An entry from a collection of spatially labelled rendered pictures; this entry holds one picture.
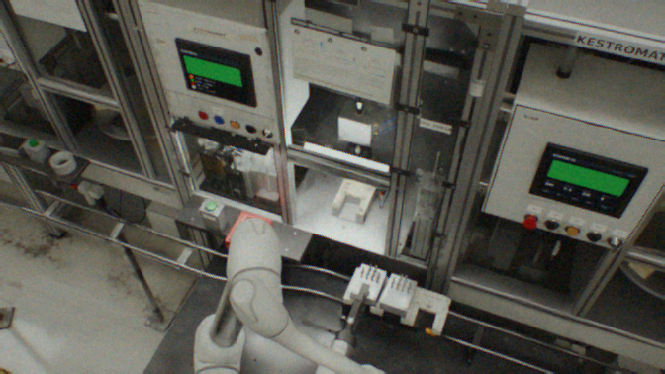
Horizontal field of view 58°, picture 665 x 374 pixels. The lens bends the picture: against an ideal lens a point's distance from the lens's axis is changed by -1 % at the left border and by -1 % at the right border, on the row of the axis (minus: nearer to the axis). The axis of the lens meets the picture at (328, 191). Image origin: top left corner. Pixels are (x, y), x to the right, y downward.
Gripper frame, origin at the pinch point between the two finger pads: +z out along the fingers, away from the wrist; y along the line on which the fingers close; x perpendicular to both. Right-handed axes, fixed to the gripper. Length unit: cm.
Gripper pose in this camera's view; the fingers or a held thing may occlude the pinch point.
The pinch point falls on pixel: (363, 295)
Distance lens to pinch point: 220.4
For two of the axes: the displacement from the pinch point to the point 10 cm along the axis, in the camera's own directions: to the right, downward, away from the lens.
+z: 3.7, -7.5, 5.5
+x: -9.3, -2.8, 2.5
